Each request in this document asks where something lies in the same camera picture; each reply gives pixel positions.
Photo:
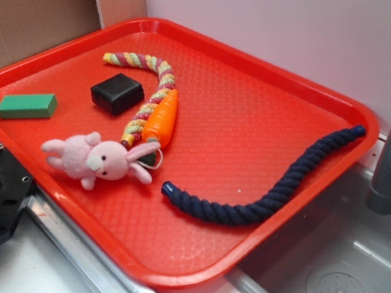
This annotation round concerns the green rectangular block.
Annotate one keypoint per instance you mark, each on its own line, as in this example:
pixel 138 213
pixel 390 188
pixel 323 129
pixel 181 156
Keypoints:
pixel 28 106

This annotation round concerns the black square block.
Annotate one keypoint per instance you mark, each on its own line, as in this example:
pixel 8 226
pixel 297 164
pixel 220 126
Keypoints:
pixel 117 94

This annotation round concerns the orange plastic carrot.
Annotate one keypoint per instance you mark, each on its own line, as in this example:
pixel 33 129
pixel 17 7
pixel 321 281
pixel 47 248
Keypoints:
pixel 160 124

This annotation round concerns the red plastic tray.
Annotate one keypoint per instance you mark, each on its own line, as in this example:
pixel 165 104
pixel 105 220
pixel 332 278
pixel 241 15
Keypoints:
pixel 240 123

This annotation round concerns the pink plush bunny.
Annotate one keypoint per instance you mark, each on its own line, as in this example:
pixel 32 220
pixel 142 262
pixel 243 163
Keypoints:
pixel 87 158

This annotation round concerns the grey plastic sink basin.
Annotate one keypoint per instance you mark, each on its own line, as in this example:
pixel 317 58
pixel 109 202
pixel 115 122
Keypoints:
pixel 335 244

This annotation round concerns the multicolour braided rope toy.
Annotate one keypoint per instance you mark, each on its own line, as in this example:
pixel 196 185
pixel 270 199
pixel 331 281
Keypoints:
pixel 166 83

